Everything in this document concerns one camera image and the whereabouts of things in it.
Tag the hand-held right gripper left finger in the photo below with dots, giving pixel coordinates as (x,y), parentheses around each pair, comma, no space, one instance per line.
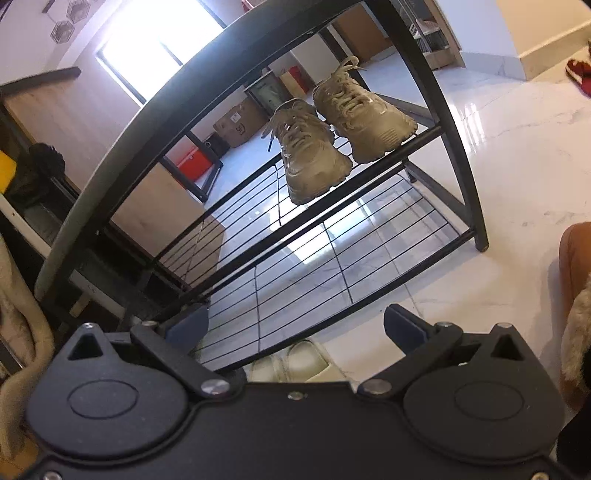
(187,330)

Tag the brown fur-lined slipper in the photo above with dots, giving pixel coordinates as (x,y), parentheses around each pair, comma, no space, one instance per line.
(575,258)

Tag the red slipper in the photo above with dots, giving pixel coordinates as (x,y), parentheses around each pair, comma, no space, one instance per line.
(579,69)

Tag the black metal shoe rack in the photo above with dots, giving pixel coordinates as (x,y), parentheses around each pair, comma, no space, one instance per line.
(406,151)

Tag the beige blanket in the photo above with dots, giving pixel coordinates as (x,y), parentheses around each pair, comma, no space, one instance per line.
(18,323)

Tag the large wooden desk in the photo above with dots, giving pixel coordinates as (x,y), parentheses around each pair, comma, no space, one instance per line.
(69,115)

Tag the yellow item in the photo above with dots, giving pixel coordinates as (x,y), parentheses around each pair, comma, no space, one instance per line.
(4,173)

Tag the window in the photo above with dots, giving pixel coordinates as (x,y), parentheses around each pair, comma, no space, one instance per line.
(138,60)

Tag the white chunky sneaker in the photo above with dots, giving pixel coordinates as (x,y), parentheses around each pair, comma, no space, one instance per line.
(369,124)
(309,170)

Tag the cardboard box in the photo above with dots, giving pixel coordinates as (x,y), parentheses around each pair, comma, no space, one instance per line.
(240,122)

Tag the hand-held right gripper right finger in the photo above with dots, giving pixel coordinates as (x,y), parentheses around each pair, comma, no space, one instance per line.
(406,330)

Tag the white shelf with baskets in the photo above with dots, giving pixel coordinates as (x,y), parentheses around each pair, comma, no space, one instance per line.
(434,41)

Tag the red and tan box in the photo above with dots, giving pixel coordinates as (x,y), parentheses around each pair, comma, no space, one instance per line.
(295,81)

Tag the framed picture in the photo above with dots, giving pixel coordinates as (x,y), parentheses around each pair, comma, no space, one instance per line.
(270,94)

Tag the black fuzzy item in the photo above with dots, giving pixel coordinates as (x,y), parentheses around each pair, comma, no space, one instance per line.
(41,161)

